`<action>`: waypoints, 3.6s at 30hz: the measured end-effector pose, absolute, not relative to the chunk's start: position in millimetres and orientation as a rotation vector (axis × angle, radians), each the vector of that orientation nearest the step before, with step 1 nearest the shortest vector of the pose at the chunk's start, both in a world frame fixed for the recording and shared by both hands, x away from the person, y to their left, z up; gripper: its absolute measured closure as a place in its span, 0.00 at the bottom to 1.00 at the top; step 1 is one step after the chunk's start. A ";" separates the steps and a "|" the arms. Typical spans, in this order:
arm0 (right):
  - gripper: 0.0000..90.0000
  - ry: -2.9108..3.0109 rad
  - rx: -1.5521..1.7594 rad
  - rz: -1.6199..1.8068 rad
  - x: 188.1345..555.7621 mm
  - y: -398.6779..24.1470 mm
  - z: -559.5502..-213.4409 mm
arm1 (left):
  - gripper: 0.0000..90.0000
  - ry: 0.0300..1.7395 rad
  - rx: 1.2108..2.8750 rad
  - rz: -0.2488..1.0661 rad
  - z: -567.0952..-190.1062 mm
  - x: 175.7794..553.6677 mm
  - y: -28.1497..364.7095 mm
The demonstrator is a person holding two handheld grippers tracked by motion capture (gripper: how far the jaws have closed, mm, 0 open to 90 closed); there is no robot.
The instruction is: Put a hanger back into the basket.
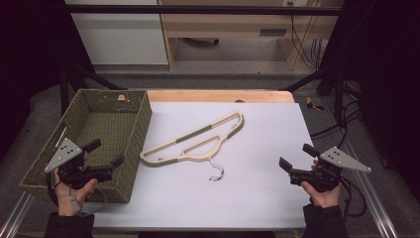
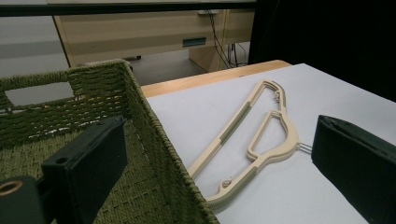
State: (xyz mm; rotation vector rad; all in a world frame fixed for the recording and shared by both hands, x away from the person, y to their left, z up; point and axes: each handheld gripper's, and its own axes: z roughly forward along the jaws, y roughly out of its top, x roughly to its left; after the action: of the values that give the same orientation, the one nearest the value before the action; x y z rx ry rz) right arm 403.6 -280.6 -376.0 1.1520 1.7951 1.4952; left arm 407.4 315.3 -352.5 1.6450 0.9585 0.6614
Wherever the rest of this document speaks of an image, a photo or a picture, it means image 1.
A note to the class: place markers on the black metal frame strut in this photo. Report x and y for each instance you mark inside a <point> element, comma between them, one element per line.
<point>64,89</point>
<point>336,89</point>

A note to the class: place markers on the black curtain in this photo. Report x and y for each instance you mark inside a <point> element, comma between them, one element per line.
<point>26,49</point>
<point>389,66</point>

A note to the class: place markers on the green woven basket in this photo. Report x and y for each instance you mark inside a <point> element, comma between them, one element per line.
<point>105,129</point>

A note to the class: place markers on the person's left hand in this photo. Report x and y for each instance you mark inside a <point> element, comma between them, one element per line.
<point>71,198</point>

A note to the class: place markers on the aluminium rail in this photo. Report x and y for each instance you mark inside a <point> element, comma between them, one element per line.
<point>15,214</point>
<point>373,198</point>

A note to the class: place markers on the white cabinet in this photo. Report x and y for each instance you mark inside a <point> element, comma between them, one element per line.
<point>122,36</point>

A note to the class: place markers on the yellow and black tool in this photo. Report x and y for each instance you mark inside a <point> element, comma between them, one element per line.
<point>310,103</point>

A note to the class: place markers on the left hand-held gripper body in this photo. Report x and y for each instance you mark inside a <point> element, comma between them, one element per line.
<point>64,155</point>

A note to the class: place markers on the black horizontal frame bar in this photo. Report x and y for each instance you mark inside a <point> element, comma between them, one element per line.
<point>198,10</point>

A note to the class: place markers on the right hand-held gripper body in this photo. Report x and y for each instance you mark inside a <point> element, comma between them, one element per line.
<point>340,158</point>

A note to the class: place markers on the white table mat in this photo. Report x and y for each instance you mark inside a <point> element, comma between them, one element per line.
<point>257,139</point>

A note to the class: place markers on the light wooden desk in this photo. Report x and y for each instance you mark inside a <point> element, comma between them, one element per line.
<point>224,24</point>

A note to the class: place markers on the person's right hand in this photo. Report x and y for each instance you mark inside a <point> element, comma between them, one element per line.
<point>325,198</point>

